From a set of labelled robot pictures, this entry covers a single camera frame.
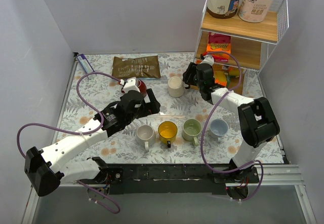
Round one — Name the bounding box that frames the cream beige mug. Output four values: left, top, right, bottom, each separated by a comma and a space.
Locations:
168, 76, 188, 98

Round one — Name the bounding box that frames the dark red mug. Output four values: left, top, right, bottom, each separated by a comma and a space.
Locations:
120, 79, 148, 99

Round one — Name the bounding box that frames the yellow mug black handle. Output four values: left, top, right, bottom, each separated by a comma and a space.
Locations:
158, 121, 178, 148

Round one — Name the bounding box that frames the white speckled mug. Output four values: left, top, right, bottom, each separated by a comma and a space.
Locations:
136, 125, 156, 152

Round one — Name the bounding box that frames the orange pink Scrub Mommy box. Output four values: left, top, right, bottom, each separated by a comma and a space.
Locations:
206, 32, 231, 63

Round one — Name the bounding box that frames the light green mug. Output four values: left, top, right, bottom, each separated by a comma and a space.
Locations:
182, 119, 201, 146

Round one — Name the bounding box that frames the pale blue footed mug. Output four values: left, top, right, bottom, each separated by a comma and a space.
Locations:
210, 119, 229, 143

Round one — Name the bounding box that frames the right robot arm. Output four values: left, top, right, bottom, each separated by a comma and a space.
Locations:
183, 62, 280, 182

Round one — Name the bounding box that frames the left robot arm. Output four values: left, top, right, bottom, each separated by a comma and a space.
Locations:
25, 89, 160, 197

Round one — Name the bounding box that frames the orange sponge pack lying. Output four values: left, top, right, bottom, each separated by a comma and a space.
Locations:
214, 71, 230, 88

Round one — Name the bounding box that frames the orange sponge box right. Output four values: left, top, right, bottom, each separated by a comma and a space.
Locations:
222, 65, 245, 78

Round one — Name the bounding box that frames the brown coffee bag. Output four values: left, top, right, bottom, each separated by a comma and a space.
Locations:
112, 55, 161, 80

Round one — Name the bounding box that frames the purple white box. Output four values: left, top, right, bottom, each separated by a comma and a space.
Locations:
76, 54, 94, 74

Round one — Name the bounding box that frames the white wrapped tissue roll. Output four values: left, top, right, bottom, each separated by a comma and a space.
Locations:
238, 0, 273, 23

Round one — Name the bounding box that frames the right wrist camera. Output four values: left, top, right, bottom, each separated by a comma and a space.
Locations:
200, 54, 215, 66

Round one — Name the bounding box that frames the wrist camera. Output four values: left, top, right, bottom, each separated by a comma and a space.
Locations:
200, 54, 215, 66
119, 77, 140, 93

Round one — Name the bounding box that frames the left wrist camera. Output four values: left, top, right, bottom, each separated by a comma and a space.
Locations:
119, 77, 140, 93

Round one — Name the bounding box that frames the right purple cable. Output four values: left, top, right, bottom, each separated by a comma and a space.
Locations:
199, 51, 264, 202

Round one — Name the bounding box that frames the purple cable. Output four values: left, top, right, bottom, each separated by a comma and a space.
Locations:
199, 51, 264, 202
16, 71, 125, 214

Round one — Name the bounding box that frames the white wire shelf rack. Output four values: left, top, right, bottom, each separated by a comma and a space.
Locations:
193, 0, 289, 95

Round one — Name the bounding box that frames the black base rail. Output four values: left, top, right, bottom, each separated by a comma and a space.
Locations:
82, 157, 259, 195

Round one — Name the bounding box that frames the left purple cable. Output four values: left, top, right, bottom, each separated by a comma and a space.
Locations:
16, 71, 125, 214

